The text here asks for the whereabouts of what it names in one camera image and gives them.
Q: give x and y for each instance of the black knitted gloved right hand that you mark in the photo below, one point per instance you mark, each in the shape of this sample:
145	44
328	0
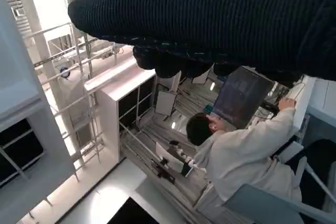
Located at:
210	14

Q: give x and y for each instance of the dark computer monitor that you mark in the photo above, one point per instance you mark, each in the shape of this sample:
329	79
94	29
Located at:
241	98

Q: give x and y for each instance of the white flat panel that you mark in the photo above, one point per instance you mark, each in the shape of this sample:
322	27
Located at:
165	102

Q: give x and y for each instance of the white desk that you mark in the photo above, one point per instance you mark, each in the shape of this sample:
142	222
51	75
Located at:
304	98

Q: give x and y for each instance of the white shelf unit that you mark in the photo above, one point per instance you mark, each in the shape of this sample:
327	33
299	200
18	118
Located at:
110	113

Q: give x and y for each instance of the person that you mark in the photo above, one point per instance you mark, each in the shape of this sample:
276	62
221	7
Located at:
236	161

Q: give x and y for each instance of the black and white stand device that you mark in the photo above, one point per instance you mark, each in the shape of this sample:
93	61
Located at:
181	163

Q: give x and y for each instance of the tall white cabinet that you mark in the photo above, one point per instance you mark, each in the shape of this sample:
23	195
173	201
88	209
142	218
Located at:
21	77

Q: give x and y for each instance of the white metal frame rack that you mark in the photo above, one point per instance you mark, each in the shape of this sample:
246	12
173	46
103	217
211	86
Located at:
90	77

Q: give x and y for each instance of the grey chair with white frame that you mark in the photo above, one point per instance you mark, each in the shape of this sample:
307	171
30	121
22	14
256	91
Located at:
257	203

